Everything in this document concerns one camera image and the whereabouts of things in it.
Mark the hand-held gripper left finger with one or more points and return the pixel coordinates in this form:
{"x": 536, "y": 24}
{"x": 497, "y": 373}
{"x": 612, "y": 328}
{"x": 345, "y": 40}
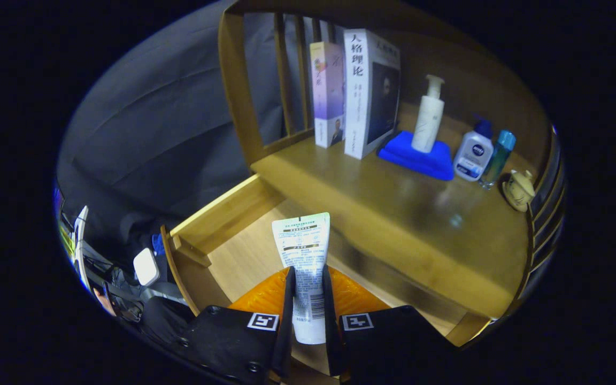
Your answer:
{"x": 286, "y": 342}

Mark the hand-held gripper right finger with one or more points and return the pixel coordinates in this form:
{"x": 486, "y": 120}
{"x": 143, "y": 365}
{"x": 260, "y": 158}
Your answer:
{"x": 332, "y": 347}

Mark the white squeeze tube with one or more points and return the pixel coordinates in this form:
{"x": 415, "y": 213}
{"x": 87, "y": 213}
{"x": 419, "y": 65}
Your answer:
{"x": 302, "y": 251}

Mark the brown wooden drawer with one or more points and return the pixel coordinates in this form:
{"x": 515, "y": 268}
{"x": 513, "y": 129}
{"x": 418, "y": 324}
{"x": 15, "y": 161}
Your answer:
{"x": 244, "y": 256}

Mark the wooden countertop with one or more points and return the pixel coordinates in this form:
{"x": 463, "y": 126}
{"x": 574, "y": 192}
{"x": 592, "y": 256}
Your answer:
{"x": 393, "y": 214}

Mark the brown wooden cabinet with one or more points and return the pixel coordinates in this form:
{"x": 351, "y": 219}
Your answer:
{"x": 238, "y": 80}

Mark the white rounded object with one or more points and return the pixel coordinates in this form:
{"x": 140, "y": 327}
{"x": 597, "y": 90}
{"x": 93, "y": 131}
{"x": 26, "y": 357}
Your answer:
{"x": 146, "y": 266}

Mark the blue folded cloth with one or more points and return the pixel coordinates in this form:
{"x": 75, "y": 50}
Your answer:
{"x": 420, "y": 160}

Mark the white bottle with blue cap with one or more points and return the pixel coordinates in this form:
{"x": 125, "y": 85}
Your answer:
{"x": 472, "y": 155}

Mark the thick white book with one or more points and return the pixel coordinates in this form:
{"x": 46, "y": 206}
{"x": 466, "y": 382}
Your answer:
{"x": 359, "y": 107}

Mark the white pump bottle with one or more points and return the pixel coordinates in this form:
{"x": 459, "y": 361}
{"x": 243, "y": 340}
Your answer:
{"x": 428, "y": 123}

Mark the yellow lidded teacup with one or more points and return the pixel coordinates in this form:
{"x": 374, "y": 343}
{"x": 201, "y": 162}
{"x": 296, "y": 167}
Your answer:
{"x": 519, "y": 188}

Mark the black backdrop cloth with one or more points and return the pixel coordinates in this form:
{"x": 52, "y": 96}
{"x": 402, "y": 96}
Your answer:
{"x": 153, "y": 133}

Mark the teal slim bottle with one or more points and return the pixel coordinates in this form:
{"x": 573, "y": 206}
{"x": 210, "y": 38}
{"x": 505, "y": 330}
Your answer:
{"x": 498, "y": 158}

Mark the purple book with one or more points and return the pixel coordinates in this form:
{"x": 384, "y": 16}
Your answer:
{"x": 328, "y": 85}

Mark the white curved frame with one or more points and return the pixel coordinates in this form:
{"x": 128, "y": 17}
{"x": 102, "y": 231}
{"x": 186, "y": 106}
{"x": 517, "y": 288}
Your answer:
{"x": 81, "y": 240}

